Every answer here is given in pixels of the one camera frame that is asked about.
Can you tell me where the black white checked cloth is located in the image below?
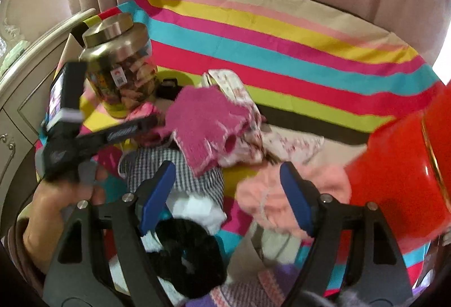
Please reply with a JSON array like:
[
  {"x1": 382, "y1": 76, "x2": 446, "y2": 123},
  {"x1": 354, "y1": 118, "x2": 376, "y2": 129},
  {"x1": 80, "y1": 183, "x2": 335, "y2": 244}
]
[{"x1": 118, "y1": 147, "x2": 225, "y2": 209}]

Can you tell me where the purple knitted hat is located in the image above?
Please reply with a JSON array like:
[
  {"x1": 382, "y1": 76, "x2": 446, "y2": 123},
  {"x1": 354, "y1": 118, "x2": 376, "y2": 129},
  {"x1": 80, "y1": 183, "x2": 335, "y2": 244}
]
[{"x1": 185, "y1": 264, "x2": 300, "y2": 307}]

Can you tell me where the black fuzzy cloth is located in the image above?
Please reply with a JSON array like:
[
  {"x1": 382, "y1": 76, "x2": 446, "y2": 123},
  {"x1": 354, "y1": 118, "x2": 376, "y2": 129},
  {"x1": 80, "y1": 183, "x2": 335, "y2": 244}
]
[{"x1": 147, "y1": 218, "x2": 227, "y2": 299}]

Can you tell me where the peach pink scrunched cloth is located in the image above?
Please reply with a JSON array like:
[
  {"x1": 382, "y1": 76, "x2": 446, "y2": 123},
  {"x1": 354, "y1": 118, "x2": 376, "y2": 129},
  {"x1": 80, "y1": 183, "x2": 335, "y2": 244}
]
[{"x1": 235, "y1": 163, "x2": 351, "y2": 240}]

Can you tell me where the magenta knitted cloth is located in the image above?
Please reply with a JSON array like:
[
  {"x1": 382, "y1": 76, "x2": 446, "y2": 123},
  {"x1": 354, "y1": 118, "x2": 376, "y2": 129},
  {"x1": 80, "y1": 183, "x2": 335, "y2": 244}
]
[{"x1": 159, "y1": 86, "x2": 252, "y2": 177}]

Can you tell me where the floral white cloth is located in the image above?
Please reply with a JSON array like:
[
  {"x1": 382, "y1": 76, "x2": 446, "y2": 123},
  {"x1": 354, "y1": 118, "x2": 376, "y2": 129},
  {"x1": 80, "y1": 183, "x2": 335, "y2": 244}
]
[{"x1": 200, "y1": 70, "x2": 325, "y2": 167}]

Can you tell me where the grey green cloth pouch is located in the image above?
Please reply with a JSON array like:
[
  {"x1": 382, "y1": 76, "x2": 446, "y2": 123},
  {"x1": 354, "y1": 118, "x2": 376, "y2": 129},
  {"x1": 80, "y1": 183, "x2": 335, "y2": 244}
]
[{"x1": 225, "y1": 222, "x2": 301, "y2": 284}]

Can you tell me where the person's left hand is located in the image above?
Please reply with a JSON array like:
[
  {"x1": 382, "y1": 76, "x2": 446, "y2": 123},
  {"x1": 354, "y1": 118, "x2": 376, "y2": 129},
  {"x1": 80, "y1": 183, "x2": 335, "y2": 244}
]
[{"x1": 21, "y1": 180, "x2": 105, "y2": 275}]

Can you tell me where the glass jar with gold lid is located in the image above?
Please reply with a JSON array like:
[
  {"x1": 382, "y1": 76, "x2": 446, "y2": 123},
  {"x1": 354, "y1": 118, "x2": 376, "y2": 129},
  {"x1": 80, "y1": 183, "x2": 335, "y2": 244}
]
[{"x1": 79, "y1": 12, "x2": 158, "y2": 118}]

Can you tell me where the red thermos flask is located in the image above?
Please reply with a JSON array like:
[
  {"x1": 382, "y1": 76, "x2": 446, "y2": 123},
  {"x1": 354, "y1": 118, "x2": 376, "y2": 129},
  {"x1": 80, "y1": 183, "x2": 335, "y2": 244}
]
[{"x1": 345, "y1": 86, "x2": 450, "y2": 253}]

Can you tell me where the white carved cabinet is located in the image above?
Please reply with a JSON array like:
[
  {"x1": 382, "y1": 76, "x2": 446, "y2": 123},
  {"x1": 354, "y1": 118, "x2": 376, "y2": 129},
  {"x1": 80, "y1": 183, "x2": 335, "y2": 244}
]
[{"x1": 0, "y1": 8, "x2": 96, "y2": 234}]

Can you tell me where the colourful striped tablecloth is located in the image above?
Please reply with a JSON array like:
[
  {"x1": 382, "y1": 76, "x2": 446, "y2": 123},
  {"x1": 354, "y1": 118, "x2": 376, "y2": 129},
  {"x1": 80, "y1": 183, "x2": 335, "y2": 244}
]
[{"x1": 34, "y1": 0, "x2": 445, "y2": 297}]

